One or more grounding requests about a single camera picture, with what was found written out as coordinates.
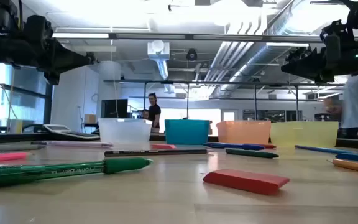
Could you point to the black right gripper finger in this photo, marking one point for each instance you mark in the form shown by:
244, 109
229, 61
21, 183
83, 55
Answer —
303, 65

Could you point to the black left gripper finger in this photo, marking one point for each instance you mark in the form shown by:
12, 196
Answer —
73, 59

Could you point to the lilac pen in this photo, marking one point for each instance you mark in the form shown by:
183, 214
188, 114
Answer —
79, 144

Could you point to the turquoise pen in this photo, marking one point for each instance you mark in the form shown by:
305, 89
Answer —
322, 149

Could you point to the green crayon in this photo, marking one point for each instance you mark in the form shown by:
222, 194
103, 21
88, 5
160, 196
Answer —
250, 153

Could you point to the blue pen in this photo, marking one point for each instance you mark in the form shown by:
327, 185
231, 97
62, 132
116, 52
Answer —
238, 147

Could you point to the orange pencil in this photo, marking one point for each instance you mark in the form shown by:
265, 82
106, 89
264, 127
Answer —
356, 166

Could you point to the green ballpoint pen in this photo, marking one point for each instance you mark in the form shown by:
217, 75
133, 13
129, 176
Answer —
120, 165

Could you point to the pink pencil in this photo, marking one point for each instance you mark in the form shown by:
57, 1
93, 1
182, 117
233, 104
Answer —
2, 157

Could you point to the black pencil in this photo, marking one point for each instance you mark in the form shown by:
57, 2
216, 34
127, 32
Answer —
154, 152

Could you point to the pink eraser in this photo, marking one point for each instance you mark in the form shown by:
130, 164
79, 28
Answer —
163, 146

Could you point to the red eraser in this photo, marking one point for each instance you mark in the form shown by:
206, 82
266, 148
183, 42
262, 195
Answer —
244, 182

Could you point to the person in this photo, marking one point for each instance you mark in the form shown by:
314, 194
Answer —
356, 102
154, 115

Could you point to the cardboard box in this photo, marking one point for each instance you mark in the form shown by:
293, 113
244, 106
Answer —
89, 119

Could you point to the black monitor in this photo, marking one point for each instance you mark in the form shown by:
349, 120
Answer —
114, 108

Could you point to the yellow plastic bin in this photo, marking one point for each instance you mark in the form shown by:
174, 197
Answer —
304, 133

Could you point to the white desk calculator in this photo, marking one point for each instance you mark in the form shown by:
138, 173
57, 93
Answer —
73, 134

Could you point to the grey overhead crossbar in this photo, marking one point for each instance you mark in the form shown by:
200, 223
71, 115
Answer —
228, 37

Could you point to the clear plastic bin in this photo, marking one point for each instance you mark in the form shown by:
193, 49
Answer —
124, 130

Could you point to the orange plastic bin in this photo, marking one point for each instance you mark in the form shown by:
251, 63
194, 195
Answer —
244, 132

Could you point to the teal plastic bin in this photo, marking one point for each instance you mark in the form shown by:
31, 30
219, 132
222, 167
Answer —
186, 132

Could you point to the black overhead camera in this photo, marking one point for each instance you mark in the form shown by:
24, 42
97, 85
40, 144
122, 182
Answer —
191, 54

